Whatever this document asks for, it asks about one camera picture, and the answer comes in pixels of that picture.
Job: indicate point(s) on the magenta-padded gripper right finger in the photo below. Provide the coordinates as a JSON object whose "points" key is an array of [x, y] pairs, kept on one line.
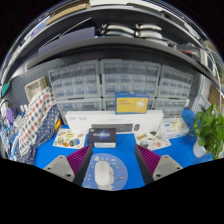
{"points": [[165, 166]]}

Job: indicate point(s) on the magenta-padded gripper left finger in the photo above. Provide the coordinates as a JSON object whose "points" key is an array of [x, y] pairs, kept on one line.
{"points": [[60, 166]]}

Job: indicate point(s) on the grey computer mouse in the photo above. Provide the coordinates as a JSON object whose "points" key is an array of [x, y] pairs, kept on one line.
{"points": [[104, 173]]}

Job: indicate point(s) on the round blue cartoon mouse pad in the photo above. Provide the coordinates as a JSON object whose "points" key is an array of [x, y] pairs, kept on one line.
{"points": [[120, 170]]}

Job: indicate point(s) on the colourful sticker sheet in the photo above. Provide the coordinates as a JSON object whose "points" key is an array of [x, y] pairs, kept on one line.
{"points": [[153, 141], [68, 139]]}

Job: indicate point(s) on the navy polka dot cloth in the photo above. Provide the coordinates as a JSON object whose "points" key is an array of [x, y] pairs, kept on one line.
{"points": [[48, 133]]}

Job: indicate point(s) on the clear plastic packet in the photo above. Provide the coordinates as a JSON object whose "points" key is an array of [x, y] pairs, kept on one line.
{"points": [[176, 126]]}

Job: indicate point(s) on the yellow tool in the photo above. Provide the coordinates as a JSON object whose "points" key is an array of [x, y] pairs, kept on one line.
{"points": [[58, 124]]}

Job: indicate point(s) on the long white keyboard box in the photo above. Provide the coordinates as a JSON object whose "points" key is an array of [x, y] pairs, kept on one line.
{"points": [[80, 120]]}

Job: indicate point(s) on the small black box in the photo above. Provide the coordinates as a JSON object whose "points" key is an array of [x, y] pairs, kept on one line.
{"points": [[101, 136]]}

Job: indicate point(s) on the green potted plant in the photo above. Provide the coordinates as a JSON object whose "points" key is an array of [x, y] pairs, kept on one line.
{"points": [[211, 128]]}

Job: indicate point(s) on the yellow and blue box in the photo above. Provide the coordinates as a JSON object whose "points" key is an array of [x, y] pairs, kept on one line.
{"points": [[131, 104]]}

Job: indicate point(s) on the purple bag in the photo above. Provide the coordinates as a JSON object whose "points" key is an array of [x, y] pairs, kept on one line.
{"points": [[10, 116]]}

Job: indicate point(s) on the white woven basket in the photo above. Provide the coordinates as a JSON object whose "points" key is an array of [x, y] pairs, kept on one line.
{"points": [[35, 89]]}

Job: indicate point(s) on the teal wall holder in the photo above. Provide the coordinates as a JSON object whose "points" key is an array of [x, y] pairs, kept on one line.
{"points": [[5, 89]]}

